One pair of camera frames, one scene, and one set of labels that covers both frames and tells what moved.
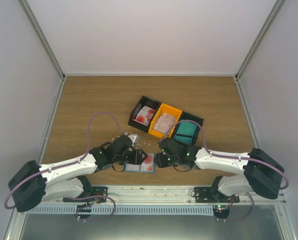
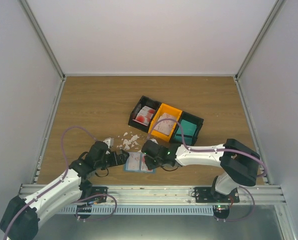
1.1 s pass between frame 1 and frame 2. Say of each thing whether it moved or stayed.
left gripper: moved
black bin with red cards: stayed
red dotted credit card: stayed
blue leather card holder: stayed
